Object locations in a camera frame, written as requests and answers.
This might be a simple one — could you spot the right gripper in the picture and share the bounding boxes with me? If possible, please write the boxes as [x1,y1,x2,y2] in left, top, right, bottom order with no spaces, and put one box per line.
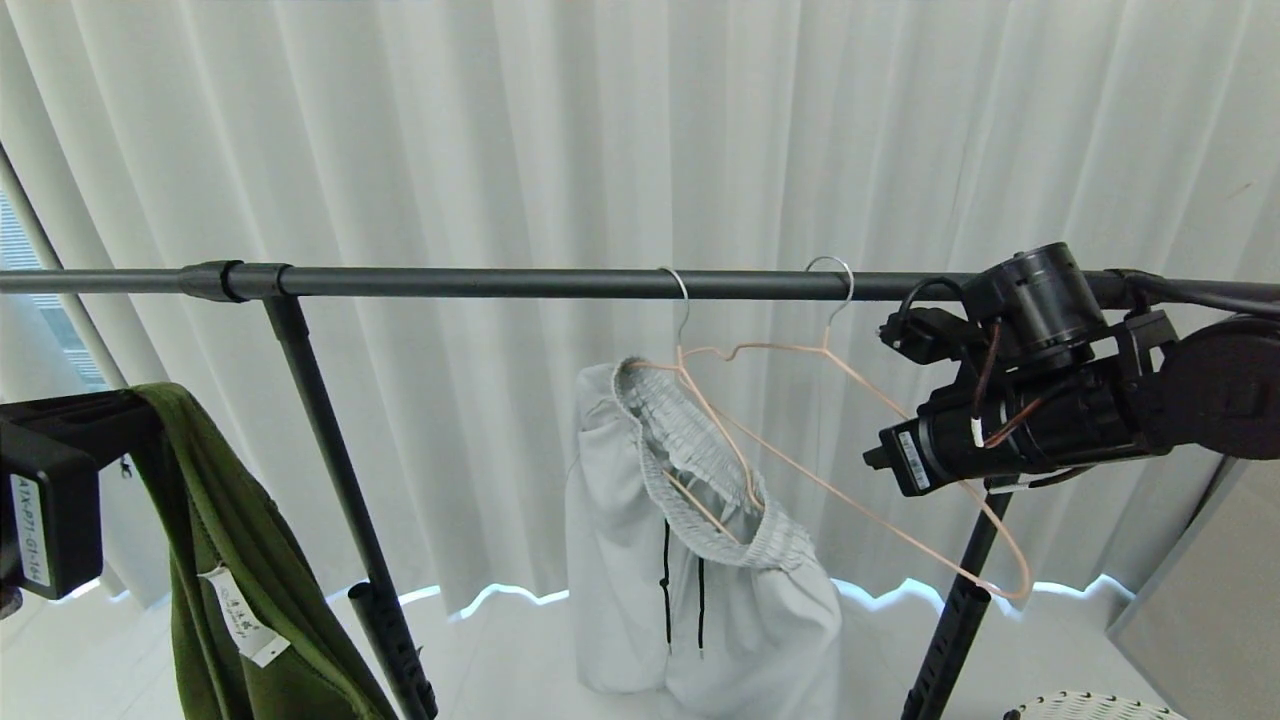
[863,365,1151,498]

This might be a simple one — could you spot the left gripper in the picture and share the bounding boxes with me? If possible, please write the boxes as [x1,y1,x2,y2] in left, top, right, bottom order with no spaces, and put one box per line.
[0,420,104,601]

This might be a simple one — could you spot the green garment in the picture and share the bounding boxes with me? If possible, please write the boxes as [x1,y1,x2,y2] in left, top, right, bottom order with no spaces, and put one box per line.
[128,383,401,720]

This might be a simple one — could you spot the pink clothes hanger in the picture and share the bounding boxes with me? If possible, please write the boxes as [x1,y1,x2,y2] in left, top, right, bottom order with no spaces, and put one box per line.
[680,256,1033,603]
[628,267,769,546]

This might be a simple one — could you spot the pale grey shorts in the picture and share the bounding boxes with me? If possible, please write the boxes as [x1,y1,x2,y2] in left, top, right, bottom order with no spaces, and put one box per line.
[565,358,843,720]

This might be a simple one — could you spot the white laundry basket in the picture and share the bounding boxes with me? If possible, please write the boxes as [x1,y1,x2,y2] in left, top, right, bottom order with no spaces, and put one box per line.
[1003,690,1189,720]

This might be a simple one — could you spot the black clothes rack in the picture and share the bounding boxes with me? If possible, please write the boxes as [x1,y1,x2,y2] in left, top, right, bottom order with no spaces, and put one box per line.
[0,260,1280,720]

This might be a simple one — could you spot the window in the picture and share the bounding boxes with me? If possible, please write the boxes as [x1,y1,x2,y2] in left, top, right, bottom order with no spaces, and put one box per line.
[0,145,131,393]

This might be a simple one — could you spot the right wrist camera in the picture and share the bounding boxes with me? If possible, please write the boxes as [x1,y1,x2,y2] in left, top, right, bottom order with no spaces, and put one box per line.
[878,305,991,369]

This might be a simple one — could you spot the black cable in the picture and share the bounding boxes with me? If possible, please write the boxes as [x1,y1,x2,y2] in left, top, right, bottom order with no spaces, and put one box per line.
[897,277,973,331]

